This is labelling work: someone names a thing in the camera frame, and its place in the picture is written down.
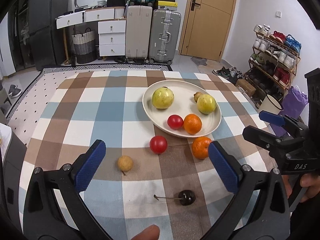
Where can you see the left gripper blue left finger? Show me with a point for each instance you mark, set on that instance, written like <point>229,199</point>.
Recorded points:
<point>87,164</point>

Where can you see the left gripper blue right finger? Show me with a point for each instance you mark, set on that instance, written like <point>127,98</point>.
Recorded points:
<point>226,166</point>

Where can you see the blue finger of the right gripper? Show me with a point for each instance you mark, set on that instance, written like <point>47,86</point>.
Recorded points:
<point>263,139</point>
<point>272,118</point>

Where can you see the dark cherry with stem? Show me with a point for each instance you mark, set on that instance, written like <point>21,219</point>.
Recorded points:
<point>185,197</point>

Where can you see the large orange mandarin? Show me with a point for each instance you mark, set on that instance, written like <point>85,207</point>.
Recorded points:
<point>192,124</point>

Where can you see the green yellow guava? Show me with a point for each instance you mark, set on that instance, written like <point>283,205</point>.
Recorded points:
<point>206,104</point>

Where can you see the red tomato with stem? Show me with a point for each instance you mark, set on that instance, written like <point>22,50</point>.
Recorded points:
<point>175,122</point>

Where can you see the brown pear-like fruit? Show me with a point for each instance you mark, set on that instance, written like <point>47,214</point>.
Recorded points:
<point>197,95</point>

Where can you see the right hand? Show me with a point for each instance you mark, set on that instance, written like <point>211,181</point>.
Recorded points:
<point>309,181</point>

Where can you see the left hand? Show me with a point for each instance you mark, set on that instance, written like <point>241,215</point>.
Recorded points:
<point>150,233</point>

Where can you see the white bucket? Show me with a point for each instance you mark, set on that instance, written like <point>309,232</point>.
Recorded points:
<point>270,104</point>

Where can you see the purple bag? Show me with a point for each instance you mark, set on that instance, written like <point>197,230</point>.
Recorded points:
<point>294,102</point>

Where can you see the small orange mandarin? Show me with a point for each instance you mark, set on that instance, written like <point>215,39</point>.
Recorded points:
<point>200,147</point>

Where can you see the small tan longan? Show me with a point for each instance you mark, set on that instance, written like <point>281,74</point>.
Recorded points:
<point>125,164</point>

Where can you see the shoe rack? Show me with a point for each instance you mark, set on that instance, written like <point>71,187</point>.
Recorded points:
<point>273,64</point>

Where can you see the checkered tablecloth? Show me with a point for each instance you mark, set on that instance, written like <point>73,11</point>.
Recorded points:
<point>107,105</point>

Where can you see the red cherry tomato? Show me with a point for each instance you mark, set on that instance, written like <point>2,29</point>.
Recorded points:
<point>158,144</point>

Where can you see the cream round plate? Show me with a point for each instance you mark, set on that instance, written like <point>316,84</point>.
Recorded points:
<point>182,105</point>

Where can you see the woven laundry basket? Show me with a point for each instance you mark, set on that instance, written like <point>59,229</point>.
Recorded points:
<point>84,46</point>

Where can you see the wooden door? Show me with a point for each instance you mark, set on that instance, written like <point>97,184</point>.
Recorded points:
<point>206,28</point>

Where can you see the silver suitcase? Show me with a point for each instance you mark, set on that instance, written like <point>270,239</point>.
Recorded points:
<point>165,27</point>

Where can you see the white drawer cabinet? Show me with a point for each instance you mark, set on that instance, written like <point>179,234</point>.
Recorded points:
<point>111,27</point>

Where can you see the beige suitcase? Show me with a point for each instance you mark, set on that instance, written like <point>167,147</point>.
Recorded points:
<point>138,24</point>

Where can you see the black refrigerator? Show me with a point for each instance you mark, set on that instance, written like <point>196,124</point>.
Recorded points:
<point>46,40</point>

